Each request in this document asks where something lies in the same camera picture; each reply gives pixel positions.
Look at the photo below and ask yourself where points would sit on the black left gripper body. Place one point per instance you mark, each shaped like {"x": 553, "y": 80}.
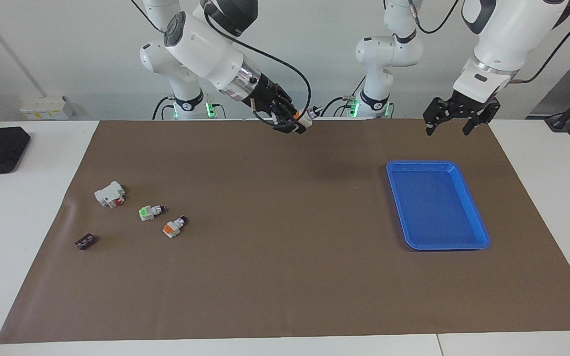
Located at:
{"x": 470, "y": 105}

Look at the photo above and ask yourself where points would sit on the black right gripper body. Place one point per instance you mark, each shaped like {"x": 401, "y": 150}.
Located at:
{"x": 270, "y": 96}

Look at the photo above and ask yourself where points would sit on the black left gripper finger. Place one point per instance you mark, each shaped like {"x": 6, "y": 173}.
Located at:
{"x": 483, "y": 114}
{"x": 436, "y": 111}

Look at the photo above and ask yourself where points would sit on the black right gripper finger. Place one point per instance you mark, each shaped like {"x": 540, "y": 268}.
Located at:
{"x": 290, "y": 128}
{"x": 287, "y": 106}

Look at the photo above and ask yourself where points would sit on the white switch with orange button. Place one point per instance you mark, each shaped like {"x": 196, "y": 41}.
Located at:
{"x": 306, "y": 120}

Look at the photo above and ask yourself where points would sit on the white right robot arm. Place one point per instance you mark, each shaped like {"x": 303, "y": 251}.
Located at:
{"x": 201, "y": 44}

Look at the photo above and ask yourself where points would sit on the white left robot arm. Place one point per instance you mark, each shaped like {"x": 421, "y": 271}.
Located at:
{"x": 512, "y": 29}

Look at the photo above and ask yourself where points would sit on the blue plastic tray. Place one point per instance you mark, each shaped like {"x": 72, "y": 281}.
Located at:
{"x": 436, "y": 207}

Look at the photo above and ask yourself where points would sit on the brown paper mat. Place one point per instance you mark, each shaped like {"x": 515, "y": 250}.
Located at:
{"x": 285, "y": 277}

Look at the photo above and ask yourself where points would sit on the white circuit breaker red lever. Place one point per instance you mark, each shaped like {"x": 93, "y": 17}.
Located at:
{"x": 109, "y": 194}

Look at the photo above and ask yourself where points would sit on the white power strip box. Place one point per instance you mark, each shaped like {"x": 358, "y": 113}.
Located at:
{"x": 42, "y": 108}

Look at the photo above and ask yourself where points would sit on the black terminal block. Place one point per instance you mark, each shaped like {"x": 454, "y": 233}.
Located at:
{"x": 85, "y": 242}

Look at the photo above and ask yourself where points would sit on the white switch with green button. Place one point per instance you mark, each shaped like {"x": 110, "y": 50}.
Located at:
{"x": 147, "y": 212}

